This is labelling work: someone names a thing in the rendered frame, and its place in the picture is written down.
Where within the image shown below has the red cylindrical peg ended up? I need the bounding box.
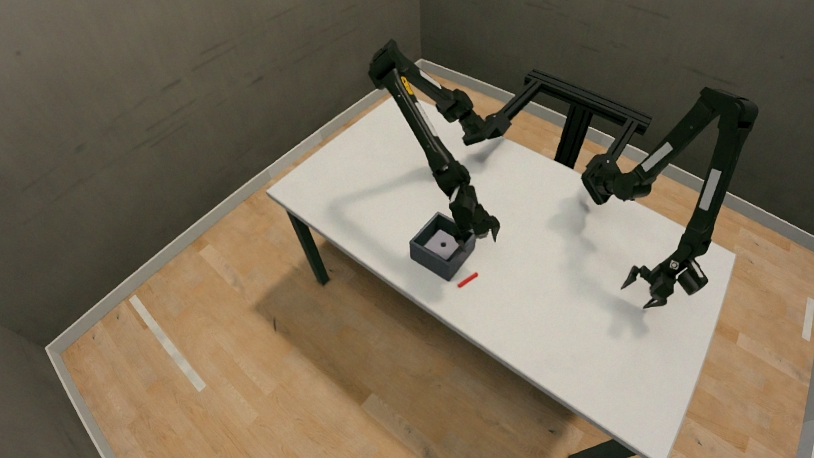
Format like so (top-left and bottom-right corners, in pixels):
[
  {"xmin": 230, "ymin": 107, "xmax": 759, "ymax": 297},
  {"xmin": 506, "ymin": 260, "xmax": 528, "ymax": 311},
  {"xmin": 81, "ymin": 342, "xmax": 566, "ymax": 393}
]
[{"xmin": 457, "ymin": 272, "xmax": 478, "ymax": 288}]

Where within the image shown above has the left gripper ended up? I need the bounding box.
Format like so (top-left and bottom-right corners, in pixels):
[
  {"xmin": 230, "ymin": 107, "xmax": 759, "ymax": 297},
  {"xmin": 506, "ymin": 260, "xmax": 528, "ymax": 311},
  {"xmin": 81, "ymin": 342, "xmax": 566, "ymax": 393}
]
[{"xmin": 620, "ymin": 262, "xmax": 667, "ymax": 309}]

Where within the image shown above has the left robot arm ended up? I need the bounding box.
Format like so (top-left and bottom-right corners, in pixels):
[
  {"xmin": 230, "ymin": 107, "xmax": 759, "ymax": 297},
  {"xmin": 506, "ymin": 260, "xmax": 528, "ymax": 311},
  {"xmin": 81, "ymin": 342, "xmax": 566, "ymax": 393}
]
[{"xmin": 586, "ymin": 87, "xmax": 759, "ymax": 301}]

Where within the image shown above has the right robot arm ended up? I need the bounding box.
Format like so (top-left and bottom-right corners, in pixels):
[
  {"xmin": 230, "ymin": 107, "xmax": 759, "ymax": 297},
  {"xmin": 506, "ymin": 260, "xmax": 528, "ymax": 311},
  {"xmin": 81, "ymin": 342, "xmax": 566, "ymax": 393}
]
[{"xmin": 368, "ymin": 39, "xmax": 493, "ymax": 240}]

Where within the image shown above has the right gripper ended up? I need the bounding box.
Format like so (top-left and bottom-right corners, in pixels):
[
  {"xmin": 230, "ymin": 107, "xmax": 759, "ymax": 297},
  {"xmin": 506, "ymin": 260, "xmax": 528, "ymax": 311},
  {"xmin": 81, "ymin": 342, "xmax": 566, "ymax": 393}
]
[{"xmin": 450, "ymin": 210, "xmax": 500, "ymax": 253}]

